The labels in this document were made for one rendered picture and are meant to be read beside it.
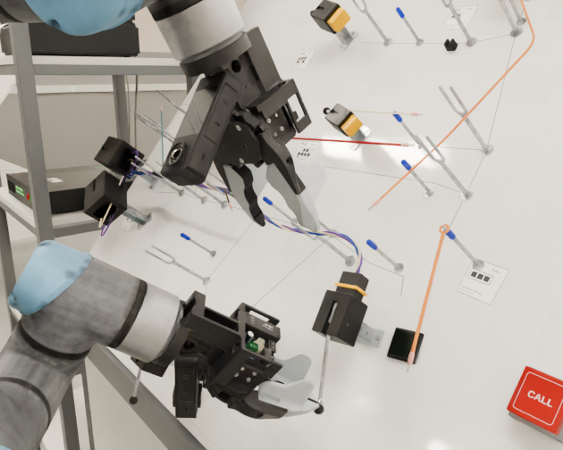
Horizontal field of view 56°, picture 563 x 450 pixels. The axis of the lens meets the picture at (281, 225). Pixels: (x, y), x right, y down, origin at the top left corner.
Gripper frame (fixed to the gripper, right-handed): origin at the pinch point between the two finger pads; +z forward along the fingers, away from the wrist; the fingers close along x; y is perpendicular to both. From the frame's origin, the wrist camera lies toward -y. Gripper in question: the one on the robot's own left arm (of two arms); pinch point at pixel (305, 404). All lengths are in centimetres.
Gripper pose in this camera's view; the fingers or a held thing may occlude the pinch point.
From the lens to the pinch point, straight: 68.2
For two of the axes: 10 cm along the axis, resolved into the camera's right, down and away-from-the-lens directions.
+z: 8.1, 4.6, 3.6
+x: -0.5, -5.6, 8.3
